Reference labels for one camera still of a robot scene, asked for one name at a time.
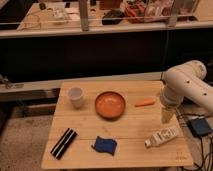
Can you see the beige wooden pusher tip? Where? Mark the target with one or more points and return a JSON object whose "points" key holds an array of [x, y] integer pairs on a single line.
{"points": [[166, 114]]}

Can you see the orange ceramic bowl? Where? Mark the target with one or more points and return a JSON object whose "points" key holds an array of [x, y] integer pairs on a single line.
{"points": [[110, 105]]}

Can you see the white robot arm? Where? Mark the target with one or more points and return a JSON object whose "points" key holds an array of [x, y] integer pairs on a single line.
{"points": [[185, 81]]}

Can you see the orange carrot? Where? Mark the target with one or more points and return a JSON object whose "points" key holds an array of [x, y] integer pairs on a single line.
{"points": [[145, 103]]}

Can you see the white plastic bottle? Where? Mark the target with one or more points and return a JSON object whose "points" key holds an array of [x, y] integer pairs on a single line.
{"points": [[163, 136]]}

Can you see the black power box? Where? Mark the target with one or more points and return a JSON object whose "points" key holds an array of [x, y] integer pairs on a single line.
{"points": [[199, 127]]}

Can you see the blue cloth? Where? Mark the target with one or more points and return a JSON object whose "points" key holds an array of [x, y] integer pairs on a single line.
{"points": [[105, 145]]}

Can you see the white cup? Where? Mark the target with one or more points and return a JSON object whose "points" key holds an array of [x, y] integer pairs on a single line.
{"points": [[75, 96]]}

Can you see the red object on shelf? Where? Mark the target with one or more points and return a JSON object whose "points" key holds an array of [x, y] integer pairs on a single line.
{"points": [[135, 13]]}

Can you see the black striped case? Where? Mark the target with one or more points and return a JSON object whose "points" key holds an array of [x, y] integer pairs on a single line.
{"points": [[63, 143]]}

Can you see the black bag on shelf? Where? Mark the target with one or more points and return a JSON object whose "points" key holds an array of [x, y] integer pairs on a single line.
{"points": [[112, 17]]}

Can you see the grey metal post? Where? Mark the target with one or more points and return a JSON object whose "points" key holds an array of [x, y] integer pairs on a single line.
{"points": [[83, 9]]}

